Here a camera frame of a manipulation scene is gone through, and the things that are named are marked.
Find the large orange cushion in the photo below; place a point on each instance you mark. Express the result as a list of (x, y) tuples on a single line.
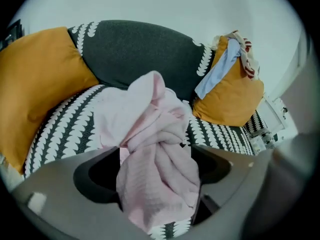
[(37, 84)]

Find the red striped white cloth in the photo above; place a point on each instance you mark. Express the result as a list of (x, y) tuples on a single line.
[(247, 59)]

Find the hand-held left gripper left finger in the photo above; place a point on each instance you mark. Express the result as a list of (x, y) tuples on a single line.
[(57, 184)]

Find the white cabinet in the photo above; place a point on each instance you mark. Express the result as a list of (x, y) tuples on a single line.
[(273, 114)]

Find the small orange cushion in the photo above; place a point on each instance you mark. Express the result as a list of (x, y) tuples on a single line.
[(232, 101)]

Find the light blue cloth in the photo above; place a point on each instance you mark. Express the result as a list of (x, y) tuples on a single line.
[(217, 74)]

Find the dark patterned sofa seat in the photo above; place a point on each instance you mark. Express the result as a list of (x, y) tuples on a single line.
[(130, 51)]

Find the pink cloth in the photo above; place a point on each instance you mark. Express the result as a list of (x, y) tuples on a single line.
[(155, 159)]

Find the dark shelf unit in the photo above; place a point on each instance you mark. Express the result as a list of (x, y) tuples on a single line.
[(12, 34)]

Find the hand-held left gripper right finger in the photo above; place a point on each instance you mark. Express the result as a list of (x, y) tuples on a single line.
[(237, 174)]

